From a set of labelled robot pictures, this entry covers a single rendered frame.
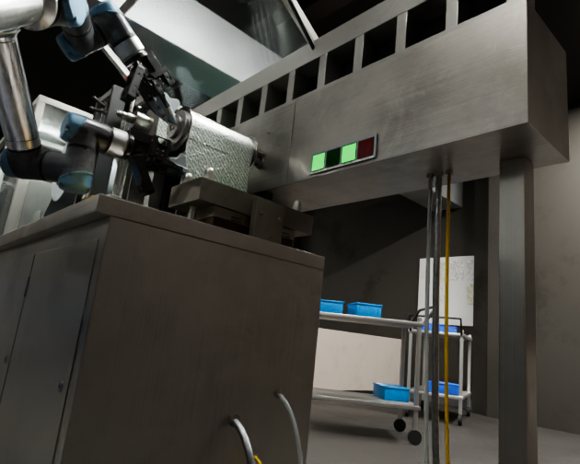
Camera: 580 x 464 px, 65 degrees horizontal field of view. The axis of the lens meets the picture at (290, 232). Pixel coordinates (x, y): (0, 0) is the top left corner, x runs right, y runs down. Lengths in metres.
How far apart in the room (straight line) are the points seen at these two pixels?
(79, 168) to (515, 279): 1.06
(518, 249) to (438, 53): 0.52
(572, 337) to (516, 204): 4.98
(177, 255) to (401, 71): 0.76
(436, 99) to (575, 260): 5.13
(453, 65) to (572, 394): 5.20
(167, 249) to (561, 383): 5.50
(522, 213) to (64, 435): 1.06
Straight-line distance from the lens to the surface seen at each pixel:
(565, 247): 6.29
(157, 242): 1.03
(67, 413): 1.00
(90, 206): 1.02
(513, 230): 1.20
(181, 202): 1.24
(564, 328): 6.16
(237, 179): 1.49
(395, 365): 7.16
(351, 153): 1.32
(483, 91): 1.17
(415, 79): 1.30
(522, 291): 1.16
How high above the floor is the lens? 0.66
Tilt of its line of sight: 13 degrees up
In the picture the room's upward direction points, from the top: 6 degrees clockwise
